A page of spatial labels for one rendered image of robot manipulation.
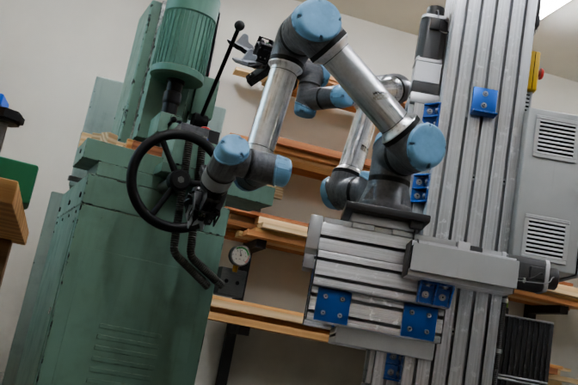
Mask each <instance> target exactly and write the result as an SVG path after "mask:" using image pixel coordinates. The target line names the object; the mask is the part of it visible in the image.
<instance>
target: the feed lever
mask: <svg viewBox="0 0 578 385"><path fill-rule="evenodd" d="M234 27H235V29H236V30H235V33H234V34H233V37H232V39H231V42H230V44H229V47H228V49H227V51H226V54H225V55H224V59H223V61H222V64H221V65H220V68H219V70H218V74H217V75H216V78H215V80H214V82H213V85H212V88H211V90H210V92H209V95H208V96H207V99H206V103H205V105H204V106H203V109H202V111H201V113H194V114H193V116H192V118H191V120H190V125H195V126H198V127H202V126H206V127H207V125H208V120H209V118H208V116H206V115H205V113H206V110H207V108H208V105H209V103H210V101H211V98H212V95H213V93H214V91H215V88H216V87H217V84H218V81H219V78H220V77H221V74H222V72H223V70H224V67H225V65H226V62H227V60H228V57H229V56H230V54H231V50H232V47H233V46H234V44H235V41H236V39H237V36H238V34H239V31H242V30H244V28H245V24H244V22H243V21H236V22H235V24H234Z"/></svg>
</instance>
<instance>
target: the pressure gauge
mask: <svg viewBox="0 0 578 385"><path fill-rule="evenodd" d="M240 251H241V253H240ZM240 254H241V255H242V256H240ZM228 257H229V261H230V262H231V264H232V265H233V267H232V271H233V272H237V269H238V267H239V266H245V265H247V264H248V263H249V261H250V257H251V254H250V251H249V249H248V248H247V247H246V246H244V245H238V246H235V247H233V248H232V249H231V250H230V252H229V255H228Z"/></svg>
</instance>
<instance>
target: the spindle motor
mask: <svg viewBox="0 0 578 385"><path fill-rule="evenodd" d="M220 5H221V2H220V0H167V3H166V7H165V11H164V15H163V21H162V25H161V28H160V33H159V36H158V40H157V46H156V50H155V54H154V58H153V61H152V65H151V71H150V74H151V76H152V77H153V78H154V79H156V80H158V81H159V82H161V83H164V84H167V78H168V77H174V78H178V79H181V80H182V81H184V82H185V85H184V87H182V88H183V89H199V88H201V87H202V86H203V82H204V78H205V74H206V67H207V63H208V59H209V55H210V51H211V47H212V40H213V35H214V32H215V27H216V24H217V20H218V13H219V9H220Z"/></svg>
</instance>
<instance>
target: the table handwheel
mask: <svg viewBox="0 0 578 385"><path fill-rule="evenodd" d="M170 139H182V140H187V141H189V142H192V143H194V144H197V145H199V146H200V147H201V148H202V149H203V150H204V151H205V152H206V153H207V154H208V155H209V156H210V157H212V154H213V151H214V149H215V147H214V146H213V145H212V144H211V143H210V142H209V141H208V140H207V139H205V138H204V137H202V136H201V135H199V134H197V133H194V132H192V131H186V130H180V129H171V130H166V131H160V132H158V133H155V134H153V135H151V136H150V137H148V138H147V139H146V140H145V141H143V142H142V143H141V144H140V145H139V146H138V148H137V149H135V151H134V152H133V154H132V157H131V159H130V161H129V163H128V167H127V171H126V189H127V193H128V196H129V199H130V200H131V203H132V206H133V207H134V209H135V210H136V212H137V213H138V214H139V215H140V216H141V217H142V218H143V219H144V220H145V221H146V222H147V223H148V224H150V225H152V226H153V227H155V228H157V229H160V230H163V231H166V232H170V233H187V232H191V231H195V230H197V229H199V228H200V224H199V223H198V224H196V225H194V226H192V225H190V226H189V229H188V223H172V222H168V221H165V220H162V219H161V218H159V217H157V216H156V214H157V213H158V212H159V210H160V209H161V208H162V206H163V205H164V203H165V202H166V201H167V200H168V198H169V197H170V196H171V195H172V193H173V192H176V193H178V192H181V191H184V190H186V189H187V188H188V187H189V186H200V181H197V180H191V177H190V175H189V173H188V172H187V171H186V170H183V169H177V167H176V165H175V162H174V160H173V157H172V155H171V153H170V151H169V146H168V145H167V142H166V140H170ZM159 143H160V144H161V145H162V148H163V151H164V154H165V155H166V158H167V161H168V163H169V167H170V170H171V173H170V174H169V175H168V176H167V179H166V180H164V181H162V182H160V183H159V184H158V185H157V190H158V191H159V192H160V193H161V194H163V196H162V197H161V199H160V200H159V201H158V203H157V204H156V205H155V207H154V208H153V209H152V210H151V211H149V210H148V209H147V208H146V206H145V205H144V203H143V201H142V200H141V198H140V196H139V194H138V188H137V172H138V166H139V164H140V162H141V160H142V158H143V157H144V155H145V154H146V152H147V151H148V150H149V149H151V148H152V147H153V146H155V145H156V144H159ZM227 193H228V190H227V192H226V194H225V195H223V196H221V208H220V210H221V209H222V207H223V205H224V202H225V200H226V197H227Z"/></svg>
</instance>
